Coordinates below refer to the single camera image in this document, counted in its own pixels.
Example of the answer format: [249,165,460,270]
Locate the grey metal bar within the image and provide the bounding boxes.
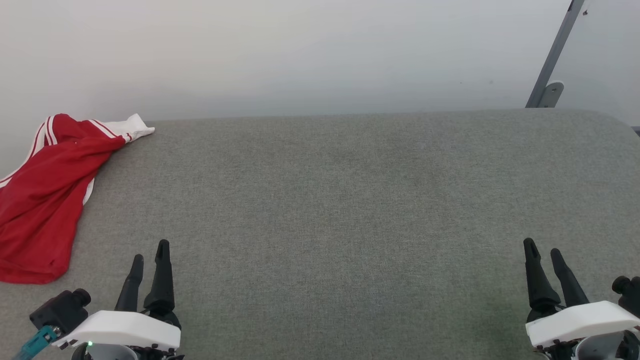
[525,0,586,109]

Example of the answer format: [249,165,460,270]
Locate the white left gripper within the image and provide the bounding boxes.
[52,239,185,360]

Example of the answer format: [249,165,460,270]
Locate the grey rounded metal bracket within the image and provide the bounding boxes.
[537,81,565,109]

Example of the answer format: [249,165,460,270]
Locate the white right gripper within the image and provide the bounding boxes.
[522,237,640,360]

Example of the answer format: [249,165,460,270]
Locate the red and white shorts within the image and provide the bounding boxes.
[0,113,156,285]

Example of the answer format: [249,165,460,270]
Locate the teal cable connector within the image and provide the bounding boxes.
[12,325,59,360]

